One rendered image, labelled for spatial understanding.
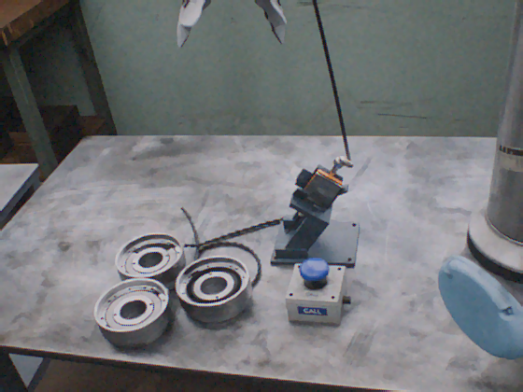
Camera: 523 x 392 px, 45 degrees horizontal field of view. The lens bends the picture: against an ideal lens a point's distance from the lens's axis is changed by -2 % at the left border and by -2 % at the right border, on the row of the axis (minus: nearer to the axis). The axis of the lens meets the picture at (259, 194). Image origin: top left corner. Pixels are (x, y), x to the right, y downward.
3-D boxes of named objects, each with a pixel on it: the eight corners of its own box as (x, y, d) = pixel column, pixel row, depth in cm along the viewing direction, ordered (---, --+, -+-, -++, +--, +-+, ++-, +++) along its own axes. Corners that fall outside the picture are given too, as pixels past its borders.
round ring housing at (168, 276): (146, 307, 93) (139, 287, 91) (109, 276, 100) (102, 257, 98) (201, 270, 98) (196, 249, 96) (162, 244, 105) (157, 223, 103)
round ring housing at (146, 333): (131, 364, 84) (122, 343, 82) (88, 329, 91) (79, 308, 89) (189, 318, 90) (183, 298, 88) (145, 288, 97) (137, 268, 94)
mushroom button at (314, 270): (299, 301, 86) (295, 273, 83) (304, 281, 89) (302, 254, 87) (329, 303, 85) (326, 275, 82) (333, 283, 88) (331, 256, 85)
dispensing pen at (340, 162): (276, 221, 101) (332, 145, 91) (300, 233, 101) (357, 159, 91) (274, 230, 99) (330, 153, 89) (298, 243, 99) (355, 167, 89)
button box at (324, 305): (288, 322, 87) (284, 296, 84) (298, 287, 92) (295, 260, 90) (347, 327, 85) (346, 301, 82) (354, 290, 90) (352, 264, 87)
